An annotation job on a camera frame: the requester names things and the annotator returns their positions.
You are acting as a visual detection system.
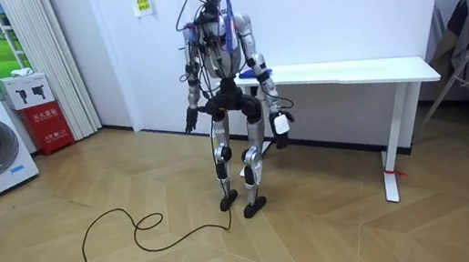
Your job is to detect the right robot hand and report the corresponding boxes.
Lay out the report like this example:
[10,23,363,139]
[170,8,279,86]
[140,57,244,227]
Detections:
[267,107,300,151]

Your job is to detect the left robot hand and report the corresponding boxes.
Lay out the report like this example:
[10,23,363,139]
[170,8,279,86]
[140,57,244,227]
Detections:
[181,105,203,135]

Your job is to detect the robot legs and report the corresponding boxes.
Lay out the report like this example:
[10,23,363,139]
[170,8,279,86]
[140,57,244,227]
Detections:
[195,85,278,225]

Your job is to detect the robot body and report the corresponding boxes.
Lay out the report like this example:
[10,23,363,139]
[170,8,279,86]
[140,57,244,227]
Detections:
[177,0,263,110]

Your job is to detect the white desk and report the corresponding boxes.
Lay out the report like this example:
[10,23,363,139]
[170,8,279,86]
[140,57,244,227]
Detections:
[232,43,459,224]

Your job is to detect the red fire extinguisher box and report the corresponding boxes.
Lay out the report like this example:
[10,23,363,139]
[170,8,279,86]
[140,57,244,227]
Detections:
[16,98,78,160]

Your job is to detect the white pleated curtain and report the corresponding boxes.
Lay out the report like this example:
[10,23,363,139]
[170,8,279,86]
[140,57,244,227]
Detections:
[0,0,105,150]

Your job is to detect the white cardboard box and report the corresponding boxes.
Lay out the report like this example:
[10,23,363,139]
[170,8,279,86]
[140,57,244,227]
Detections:
[0,69,57,114]

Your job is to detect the small white device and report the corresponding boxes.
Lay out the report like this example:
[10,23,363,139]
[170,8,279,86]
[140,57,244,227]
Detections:
[9,65,36,80]

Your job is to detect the cable bundle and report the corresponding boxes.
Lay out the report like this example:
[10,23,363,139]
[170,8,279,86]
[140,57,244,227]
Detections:
[171,0,244,62]

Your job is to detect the red strap on desk leg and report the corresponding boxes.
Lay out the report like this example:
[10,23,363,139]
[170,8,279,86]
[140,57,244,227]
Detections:
[382,165,409,182]

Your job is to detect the white wall notice yellow label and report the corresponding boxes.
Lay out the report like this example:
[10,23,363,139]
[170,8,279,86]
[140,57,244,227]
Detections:
[130,0,156,19]

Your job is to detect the black floor cable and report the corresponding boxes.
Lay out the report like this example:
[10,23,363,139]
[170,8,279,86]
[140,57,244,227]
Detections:
[14,116,240,262]

